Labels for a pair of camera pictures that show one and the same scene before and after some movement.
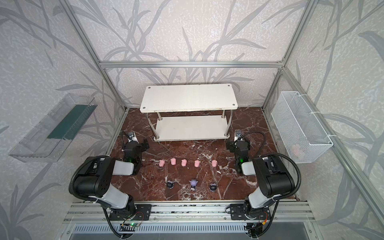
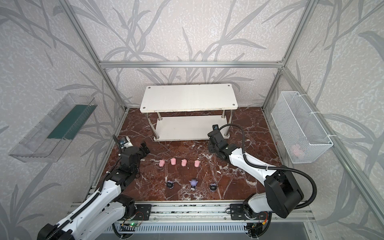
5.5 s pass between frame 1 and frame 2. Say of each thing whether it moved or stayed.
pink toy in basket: stayed
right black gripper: moved
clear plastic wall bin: stayed
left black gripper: stayed
